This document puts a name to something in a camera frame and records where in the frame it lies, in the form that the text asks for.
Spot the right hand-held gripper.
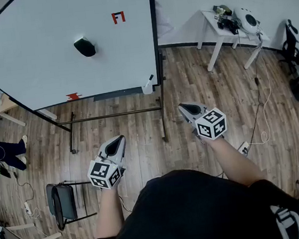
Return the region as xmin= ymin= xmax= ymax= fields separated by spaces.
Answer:
xmin=178 ymin=97 xmax=230 ymax=147

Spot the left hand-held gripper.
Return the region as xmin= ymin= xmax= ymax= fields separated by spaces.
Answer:
xmin=83 ymin=134 xmax=132 ymax=192

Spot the clear plastic container with tube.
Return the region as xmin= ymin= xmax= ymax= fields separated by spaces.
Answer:
xmin=141 ymin=82 xmax=154 ymax=95

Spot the black marker pen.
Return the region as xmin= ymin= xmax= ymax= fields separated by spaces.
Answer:
xmin=143 ymin=74 xmax=156 ymax=88

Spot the person's right forearm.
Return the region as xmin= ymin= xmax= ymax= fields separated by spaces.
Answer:
xmin=204 ymin=130 xmax=269 ymax=192

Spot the person's left forearm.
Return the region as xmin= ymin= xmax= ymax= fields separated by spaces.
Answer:
xmin=91 ymin=185 xmax=127 ymax=239

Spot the black whiteboard eraser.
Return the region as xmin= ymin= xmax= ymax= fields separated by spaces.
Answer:
xmin=72 ymin=35 xmax=97 ymax=59

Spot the white power strip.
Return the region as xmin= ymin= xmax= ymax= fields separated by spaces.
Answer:
xmin=23 ymin=201 xmax=33 ymax=216
xmin=237 ymin=141 xmax=252 ymax=156

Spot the black folding chair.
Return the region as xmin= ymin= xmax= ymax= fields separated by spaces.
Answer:
xmin=45 ymin=177 xmax=100 ymax=233

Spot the small white table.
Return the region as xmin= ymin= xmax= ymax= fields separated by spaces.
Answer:
xmin=192 ymin=2 xmax=274 ymax=75

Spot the white plastic bag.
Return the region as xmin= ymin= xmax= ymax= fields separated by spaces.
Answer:
xmin=154 ymin=0 xmax=176 ymax=39

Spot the black gadget cluster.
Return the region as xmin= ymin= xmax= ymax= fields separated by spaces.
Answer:
xmin=217 ymin=15 xmax=241 ymax=37

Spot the person's black shirt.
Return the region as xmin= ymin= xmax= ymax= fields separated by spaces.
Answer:
xmin=83 ymin=155 xmax=299 ymax=239

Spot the dark olive gadget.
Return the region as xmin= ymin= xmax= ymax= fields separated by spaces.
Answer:
xmin=212 ymin=3 xmax=233 ymax=19

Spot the white round device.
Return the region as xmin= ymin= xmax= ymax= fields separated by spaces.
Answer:
xmin=233 ymin=4 xmax=261 ymax=36

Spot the black office chair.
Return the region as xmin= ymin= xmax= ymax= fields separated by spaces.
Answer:
xmin=274 ymin=18 xmax=299 ymax=75

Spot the light wooden table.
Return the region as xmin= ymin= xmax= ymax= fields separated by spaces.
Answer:
xmin=0 ymin=79 xmax=59 ymax=130

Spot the black floor cable with adapter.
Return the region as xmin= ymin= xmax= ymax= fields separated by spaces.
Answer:
xmin=234 ymin=47 xmax=270 ymax=149

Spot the long white floor cable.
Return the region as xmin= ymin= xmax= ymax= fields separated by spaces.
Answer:
xmin=238 ymin=46 xmax=279 ymax=147

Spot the white whiteboard black frame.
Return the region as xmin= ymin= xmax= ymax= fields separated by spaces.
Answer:
xmin=0 ymin=0 xmax=167 ymax=116

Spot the grey black shoulder strap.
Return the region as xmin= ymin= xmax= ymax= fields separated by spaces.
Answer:
xmin=270 ymin=202 xmax=299 ymax=239

